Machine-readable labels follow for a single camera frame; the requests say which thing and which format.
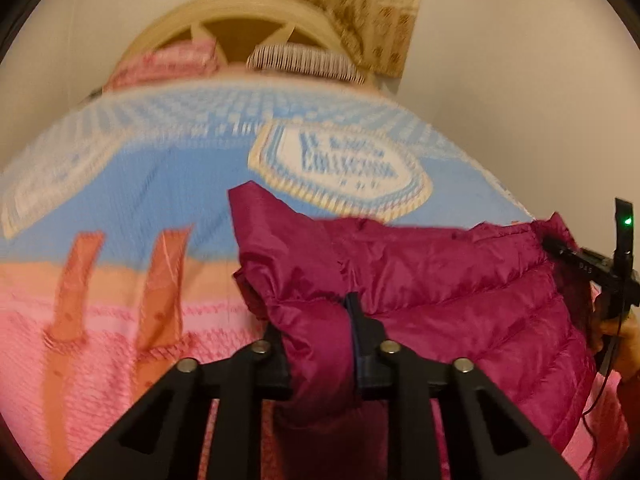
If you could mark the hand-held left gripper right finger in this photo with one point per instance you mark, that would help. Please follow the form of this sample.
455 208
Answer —
357 340

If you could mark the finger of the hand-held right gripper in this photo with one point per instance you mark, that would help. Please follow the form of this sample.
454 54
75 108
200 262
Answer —
557 249

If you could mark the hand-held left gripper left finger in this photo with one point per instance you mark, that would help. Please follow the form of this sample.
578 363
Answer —
272 365

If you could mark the magenta quilted puffer jacket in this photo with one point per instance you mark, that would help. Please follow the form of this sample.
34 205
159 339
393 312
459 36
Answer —
450 285

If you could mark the person's right hand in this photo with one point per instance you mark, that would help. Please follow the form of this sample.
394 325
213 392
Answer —
625 345

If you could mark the pink and blue printed bedspread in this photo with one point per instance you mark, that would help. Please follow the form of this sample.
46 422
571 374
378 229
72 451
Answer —
150 185

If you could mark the striped pillow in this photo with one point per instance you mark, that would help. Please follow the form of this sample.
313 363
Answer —
300 57

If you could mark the beige patterned window curtain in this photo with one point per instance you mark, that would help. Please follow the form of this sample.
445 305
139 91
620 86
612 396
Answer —
370 15

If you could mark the pink floral folded quilt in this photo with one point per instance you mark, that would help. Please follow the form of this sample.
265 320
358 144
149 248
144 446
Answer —
160 65

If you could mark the cream wooden arched headboard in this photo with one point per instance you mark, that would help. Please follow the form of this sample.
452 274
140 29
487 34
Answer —
165 25

